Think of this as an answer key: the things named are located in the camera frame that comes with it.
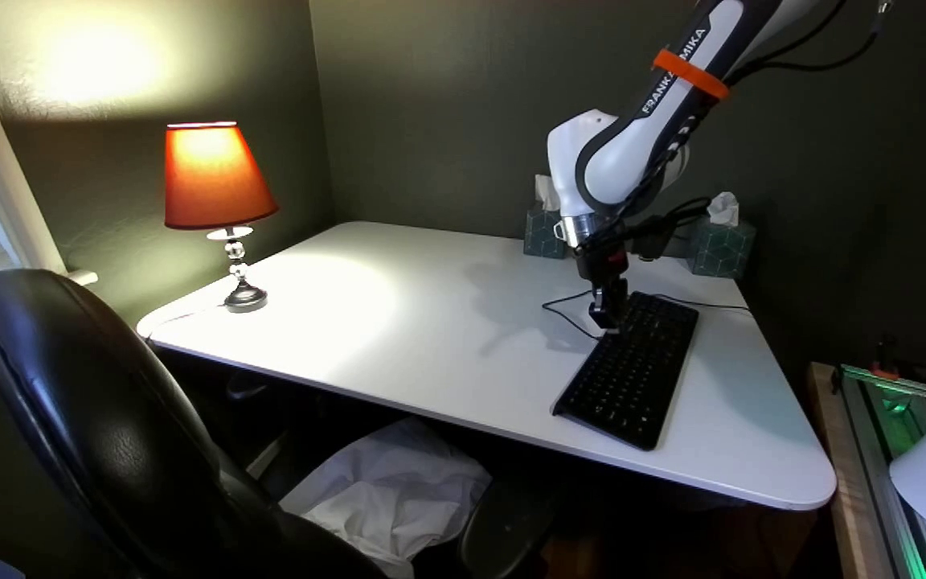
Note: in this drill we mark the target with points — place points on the black office chair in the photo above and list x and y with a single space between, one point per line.
111 429

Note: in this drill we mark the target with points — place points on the white plastic bag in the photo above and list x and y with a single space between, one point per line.
386 494

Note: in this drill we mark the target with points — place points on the orange shade table lamp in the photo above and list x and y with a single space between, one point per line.
213 178

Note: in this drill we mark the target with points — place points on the teal tissue box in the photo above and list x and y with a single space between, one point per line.
722 250

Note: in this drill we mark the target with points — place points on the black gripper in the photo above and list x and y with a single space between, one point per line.
601 257

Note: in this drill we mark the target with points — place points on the green lit metal rail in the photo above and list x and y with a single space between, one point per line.
893 484

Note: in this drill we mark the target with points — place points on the black computer keyboard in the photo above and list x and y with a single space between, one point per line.
628 371

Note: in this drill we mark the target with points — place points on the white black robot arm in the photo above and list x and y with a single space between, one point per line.
617 149

